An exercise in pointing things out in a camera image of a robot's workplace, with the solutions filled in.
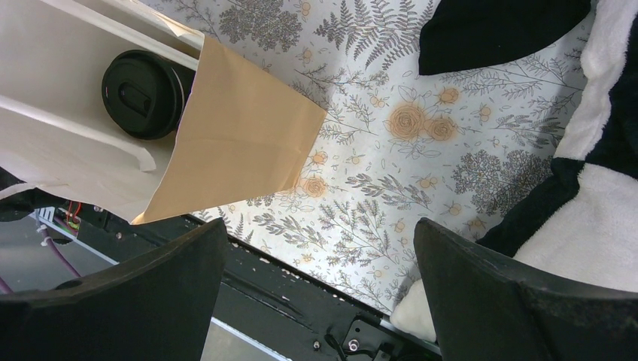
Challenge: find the black white checkered pillow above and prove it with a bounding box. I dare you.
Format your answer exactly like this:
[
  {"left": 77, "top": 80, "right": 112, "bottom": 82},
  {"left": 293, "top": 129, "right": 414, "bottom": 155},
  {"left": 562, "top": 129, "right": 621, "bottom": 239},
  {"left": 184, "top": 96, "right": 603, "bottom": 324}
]
[{"left": 389, "top": 0, "right": 638, "bottom": 344}]

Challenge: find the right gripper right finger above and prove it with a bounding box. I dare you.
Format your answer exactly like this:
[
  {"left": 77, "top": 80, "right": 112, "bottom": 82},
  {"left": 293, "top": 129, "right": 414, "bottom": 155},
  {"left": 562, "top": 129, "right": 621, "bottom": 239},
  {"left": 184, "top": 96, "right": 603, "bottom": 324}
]
[{"left": 414, "top": 218, "right": 637, "bottom": 360}]

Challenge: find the floral patterned table mat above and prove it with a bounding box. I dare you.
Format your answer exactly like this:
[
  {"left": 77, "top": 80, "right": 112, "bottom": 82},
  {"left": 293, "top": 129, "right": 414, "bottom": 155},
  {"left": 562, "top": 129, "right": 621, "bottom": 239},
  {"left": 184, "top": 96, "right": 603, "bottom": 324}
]
[{"left": 150, "top": 1, "right": 594, "bottom": 314}]

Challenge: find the brown paper takeout bag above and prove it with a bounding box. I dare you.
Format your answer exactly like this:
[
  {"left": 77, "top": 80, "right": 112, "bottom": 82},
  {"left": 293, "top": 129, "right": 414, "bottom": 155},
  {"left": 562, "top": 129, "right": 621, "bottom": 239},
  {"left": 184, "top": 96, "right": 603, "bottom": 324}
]
[{"left": 1, "top": 1, "right": 326, "bottom": 225}]

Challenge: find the black plastic cup lid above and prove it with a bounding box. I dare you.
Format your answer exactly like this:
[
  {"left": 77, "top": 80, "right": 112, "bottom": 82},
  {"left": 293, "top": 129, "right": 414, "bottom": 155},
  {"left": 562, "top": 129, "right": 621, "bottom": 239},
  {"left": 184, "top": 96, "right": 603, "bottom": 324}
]
[{"left": 101, "top": 50, "right": 196, "bottom": 141}]

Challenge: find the black cloth blue print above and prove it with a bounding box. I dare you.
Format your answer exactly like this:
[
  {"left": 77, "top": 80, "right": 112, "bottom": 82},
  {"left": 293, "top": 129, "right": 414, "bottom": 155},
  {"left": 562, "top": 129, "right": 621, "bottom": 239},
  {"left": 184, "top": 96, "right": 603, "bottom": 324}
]
[{"left": 418, "top": 0, "right": 591, "bottom": 75}]

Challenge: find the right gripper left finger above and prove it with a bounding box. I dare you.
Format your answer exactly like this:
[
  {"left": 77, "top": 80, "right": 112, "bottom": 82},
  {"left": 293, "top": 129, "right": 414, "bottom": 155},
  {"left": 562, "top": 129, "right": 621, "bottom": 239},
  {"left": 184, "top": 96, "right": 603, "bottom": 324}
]
[{"left": 1, "top": 220, "right": 229, "bottom": 360}]

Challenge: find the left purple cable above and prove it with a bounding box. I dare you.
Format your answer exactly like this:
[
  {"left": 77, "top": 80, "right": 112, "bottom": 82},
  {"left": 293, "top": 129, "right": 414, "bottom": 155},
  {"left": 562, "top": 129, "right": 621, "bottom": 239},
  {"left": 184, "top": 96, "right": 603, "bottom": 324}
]
[{"left": 0, "top": 219, "right": 84, "bottom": 295}]

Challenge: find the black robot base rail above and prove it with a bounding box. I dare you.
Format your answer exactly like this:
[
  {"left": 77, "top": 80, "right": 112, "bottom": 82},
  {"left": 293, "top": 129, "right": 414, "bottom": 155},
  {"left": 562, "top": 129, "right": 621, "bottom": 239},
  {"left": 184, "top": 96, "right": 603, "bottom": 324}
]
[{"left": 29, "top": 202, "right": 442, "bottom": 361}]

